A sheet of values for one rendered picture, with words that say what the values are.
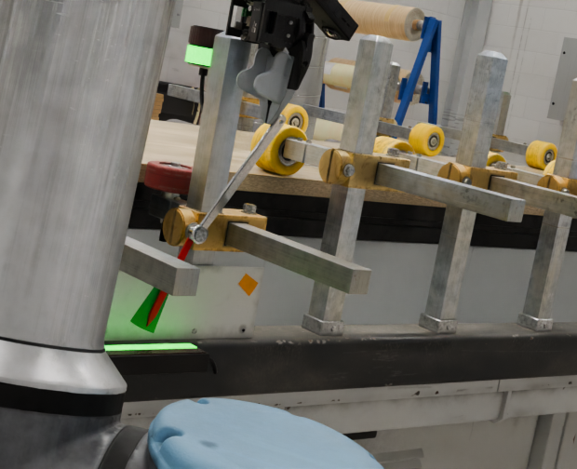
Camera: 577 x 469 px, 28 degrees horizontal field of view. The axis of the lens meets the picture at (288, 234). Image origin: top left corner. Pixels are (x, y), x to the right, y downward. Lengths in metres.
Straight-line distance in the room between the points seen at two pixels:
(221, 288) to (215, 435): 0.90
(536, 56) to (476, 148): 10.43
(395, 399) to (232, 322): 0.41
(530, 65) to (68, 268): 11.67
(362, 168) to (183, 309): 0.34
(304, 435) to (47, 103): 0.25
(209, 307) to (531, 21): 10.93
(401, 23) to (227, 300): 7.21
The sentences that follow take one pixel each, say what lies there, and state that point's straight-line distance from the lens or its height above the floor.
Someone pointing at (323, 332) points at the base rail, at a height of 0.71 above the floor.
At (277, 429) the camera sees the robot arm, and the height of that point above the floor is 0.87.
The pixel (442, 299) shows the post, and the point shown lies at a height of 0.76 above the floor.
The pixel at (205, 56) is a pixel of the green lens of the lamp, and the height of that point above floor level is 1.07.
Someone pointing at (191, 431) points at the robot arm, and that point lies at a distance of 0.66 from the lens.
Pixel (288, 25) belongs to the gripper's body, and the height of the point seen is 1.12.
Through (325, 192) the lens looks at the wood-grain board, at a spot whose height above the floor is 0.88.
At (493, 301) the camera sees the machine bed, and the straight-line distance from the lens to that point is 2.32.
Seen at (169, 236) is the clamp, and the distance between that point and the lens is 1.52.
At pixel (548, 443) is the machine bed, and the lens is 2.61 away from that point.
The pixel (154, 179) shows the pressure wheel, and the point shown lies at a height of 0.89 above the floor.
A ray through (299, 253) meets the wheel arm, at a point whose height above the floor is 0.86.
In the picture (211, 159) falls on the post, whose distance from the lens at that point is 1.51.
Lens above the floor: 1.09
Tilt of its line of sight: 9 degrees down
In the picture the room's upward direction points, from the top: 10 degrees clockwise
